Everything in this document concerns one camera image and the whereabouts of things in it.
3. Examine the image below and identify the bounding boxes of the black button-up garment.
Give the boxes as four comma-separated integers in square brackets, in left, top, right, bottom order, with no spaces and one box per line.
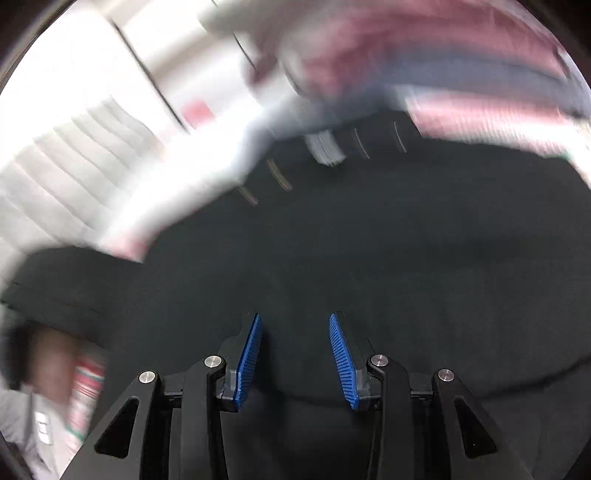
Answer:
[1,113,590,479]

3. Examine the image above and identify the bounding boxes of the black fuzzy sleeve forearm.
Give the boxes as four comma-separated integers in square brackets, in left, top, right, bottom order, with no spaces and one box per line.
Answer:
[1,319,80,405]

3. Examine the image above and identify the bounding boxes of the red green patterned blanket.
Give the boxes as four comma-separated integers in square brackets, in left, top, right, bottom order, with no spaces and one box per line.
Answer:
[64,87,583,444]

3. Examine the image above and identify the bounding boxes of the white paper sheets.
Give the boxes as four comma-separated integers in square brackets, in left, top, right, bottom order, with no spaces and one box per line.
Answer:
[304,130,346,166]

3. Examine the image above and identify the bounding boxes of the grey quilted mat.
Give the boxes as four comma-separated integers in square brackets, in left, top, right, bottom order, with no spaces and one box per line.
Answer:
[1,101,159,279]

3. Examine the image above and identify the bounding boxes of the small red container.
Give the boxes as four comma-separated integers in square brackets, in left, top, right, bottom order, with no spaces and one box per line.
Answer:
[181,99,214,128]

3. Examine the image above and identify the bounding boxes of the blue grey folded duvet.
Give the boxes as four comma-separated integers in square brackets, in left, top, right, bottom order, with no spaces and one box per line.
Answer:
[276,41,588,116]

